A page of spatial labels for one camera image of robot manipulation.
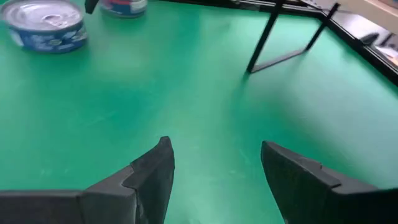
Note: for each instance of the silver lid tuna can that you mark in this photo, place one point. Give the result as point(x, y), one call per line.
point(43, 21)

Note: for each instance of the wooden shelf with black legs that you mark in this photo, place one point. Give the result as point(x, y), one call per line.
point(264, 37)

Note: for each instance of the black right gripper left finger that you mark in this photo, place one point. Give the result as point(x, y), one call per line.
point(93, 205)

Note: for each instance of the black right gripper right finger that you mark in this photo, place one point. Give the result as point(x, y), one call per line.
point(326, 202)

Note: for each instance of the green table mat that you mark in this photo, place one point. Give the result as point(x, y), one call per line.
point(155, 93)

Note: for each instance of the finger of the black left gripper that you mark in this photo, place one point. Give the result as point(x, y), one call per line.
point(91, 6)

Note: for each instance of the pale lid tuna can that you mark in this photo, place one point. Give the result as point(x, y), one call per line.
point(124, 7)

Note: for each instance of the black table frame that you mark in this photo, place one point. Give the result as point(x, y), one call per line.
point(348, 28)

